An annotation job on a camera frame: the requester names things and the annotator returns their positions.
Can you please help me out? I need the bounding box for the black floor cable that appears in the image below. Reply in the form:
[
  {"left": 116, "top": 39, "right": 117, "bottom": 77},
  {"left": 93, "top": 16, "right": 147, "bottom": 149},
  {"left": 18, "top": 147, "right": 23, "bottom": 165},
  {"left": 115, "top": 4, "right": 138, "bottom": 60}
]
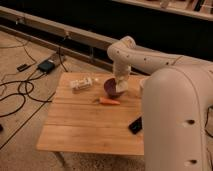
[{"left": 0, "top": 71, "right": 54, "bottom": 118}]

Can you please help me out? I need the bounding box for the white sponge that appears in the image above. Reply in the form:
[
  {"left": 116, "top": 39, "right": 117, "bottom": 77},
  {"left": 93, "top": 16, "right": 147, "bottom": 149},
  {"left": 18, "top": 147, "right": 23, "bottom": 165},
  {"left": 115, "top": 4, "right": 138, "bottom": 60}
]
[{"left": 116, "top": 77, "right": 128, "bottom": 93}]

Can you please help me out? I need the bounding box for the long wooden bench rail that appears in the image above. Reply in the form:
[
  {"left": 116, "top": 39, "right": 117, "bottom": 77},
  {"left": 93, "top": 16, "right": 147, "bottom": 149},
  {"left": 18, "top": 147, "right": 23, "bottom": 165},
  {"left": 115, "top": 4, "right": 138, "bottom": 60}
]
[{"left": 0, "top": 5, "right": 153, "bottom": 73}]

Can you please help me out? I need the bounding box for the orange carrot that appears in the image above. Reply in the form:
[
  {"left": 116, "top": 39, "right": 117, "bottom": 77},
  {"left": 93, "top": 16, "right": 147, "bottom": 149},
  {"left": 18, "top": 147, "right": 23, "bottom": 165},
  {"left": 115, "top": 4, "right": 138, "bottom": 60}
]
[{"left": 99, "top": 97, "right": 120, "bottom": 105}]

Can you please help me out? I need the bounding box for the purple ceramic bowl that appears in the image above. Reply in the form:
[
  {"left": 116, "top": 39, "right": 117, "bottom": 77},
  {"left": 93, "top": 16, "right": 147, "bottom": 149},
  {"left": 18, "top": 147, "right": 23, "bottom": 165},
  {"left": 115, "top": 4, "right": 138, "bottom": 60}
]
[{"left": 104, "top": 78, "right": 122, "bottom": 98}]

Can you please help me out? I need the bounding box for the black power adapter box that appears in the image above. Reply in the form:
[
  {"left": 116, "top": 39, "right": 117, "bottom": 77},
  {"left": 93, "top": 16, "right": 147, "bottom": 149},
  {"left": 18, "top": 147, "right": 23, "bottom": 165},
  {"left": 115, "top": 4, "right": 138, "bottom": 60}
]
[{"left": 37, "top": 60, "right": 55, "bottom": 73}]

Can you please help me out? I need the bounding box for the small black device on floor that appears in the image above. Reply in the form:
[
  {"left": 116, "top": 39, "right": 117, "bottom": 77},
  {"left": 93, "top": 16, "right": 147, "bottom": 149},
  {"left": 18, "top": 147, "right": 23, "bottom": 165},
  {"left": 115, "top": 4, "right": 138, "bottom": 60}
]
[{"left": 17, "top": 64, "right": 31, "bottom": 72}]

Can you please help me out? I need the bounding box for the wooden table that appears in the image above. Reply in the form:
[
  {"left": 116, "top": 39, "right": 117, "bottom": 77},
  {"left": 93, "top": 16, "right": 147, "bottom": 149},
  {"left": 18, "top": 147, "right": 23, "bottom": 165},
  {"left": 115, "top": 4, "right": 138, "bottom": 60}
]
[{"left": 37, "top": 73, "right": 144, "bottom": 155}]

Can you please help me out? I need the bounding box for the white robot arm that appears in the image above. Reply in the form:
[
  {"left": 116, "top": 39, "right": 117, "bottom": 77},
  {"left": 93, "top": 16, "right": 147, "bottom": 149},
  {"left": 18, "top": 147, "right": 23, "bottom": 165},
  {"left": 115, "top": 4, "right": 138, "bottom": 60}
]
[{"left": 107, "top": 36, "right": 213, "bottom": 171}]

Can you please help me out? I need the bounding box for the black remote control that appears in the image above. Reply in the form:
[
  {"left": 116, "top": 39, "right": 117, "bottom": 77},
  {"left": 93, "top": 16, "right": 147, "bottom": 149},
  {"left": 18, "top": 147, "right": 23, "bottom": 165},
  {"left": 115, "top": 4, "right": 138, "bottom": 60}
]
[{"left": 129, "top": 117, "right": 142, "bottom": 134}]

